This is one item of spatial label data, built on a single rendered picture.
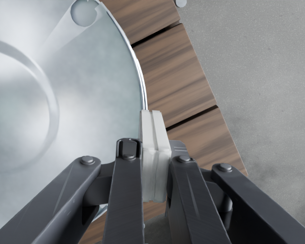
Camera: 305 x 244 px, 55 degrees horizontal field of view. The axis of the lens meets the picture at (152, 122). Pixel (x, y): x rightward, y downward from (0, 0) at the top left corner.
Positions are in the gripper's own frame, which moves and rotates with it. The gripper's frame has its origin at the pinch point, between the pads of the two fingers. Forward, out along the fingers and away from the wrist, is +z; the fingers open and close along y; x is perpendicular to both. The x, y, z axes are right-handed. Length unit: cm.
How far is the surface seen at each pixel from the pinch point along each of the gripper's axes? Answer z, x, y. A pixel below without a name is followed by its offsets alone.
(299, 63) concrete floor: 48, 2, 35
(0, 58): 9.8, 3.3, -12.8
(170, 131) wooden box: 13.5, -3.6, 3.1
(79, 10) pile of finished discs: 11.2, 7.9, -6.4
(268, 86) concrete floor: 48, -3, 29
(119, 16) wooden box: 13.9, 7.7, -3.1
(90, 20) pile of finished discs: 11.1, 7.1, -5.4
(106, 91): 10.1, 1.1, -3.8
